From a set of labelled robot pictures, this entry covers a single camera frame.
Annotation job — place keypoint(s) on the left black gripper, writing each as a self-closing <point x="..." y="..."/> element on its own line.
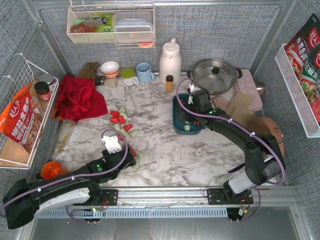
<point x="125" y="157"/>

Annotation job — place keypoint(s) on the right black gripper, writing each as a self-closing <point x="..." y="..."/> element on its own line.
<point x="186" y="116"/>

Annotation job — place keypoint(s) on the green coffee capsule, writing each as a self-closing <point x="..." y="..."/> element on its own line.
<point x="187" y="127"/>

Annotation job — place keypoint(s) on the teal storage basket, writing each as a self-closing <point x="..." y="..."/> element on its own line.
<point x="182" y="125"/>

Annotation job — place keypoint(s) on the brown cardboard sheet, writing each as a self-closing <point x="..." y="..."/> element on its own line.
<point x="242" y="115"/>
<point x="242" y="100"/>

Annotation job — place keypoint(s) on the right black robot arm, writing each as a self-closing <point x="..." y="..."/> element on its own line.
<point x="263" y="159"/>

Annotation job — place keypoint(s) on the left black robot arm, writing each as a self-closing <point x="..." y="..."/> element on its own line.
<point x="81" y="187"/>

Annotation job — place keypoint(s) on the striped oven mitt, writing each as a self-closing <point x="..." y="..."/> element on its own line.
<point x="220" y="102"/>

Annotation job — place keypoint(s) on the orange spice bottle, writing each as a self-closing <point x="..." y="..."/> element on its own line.
<point x="169" y="83"/>

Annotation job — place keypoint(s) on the stainless steel pot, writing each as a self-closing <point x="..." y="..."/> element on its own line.
<point x="214" y="75"/>

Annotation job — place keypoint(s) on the white thermos jug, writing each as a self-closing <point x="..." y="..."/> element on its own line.
<point x="170" y="62"/>

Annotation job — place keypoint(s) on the orange cup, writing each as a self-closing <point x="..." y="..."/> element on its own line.
<point x="53" y="169"/>

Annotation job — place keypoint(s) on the pink egg tray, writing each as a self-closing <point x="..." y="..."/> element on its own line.
<point x="246" y="85"/>

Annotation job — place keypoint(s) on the blue mug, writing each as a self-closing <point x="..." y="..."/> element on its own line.
<point x="144" y="72"/>

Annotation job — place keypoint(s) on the round wooden board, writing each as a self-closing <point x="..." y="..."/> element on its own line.
<point x="264" y="126"/>

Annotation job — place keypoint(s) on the red cloth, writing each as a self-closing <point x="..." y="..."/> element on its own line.
<point x="78" y="99"/>

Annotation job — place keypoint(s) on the green lidded cup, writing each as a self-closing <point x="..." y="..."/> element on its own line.
<point x="129" y="77"/>

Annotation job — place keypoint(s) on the pepper grinder bottle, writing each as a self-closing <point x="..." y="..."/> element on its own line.
<point x="107" y="82"/>

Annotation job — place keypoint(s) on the white orange striped bowl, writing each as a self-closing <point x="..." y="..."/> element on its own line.
<point x="110" y="69"/>

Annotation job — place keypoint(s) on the red snack bag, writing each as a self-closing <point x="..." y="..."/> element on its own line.
<point x="19" y="121"/>

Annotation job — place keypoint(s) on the brown paper bag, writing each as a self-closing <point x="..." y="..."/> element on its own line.
<point x="89" y="70"/>

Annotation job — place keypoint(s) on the dark lid jar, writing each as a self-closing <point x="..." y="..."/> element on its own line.
<point x="42" y="90"/>

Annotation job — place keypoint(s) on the clear plastic container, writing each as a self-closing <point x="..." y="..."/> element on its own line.
<point x="133" y="26"/>

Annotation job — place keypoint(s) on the silver lid jar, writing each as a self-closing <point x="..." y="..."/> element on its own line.
<point x="49" y="79"/>

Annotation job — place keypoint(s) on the red seasoning packet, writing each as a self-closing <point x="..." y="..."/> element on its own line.
<point x="303" y="52"/>

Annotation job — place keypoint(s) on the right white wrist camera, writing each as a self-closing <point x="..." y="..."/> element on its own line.
<point x="191" y="88"/>

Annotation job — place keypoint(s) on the white right wall basket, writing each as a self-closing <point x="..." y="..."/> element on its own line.
<point x="302" y="107"/>

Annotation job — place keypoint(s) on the cream wall storage box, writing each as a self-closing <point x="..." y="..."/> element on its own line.
<point x="81" y="29"/>

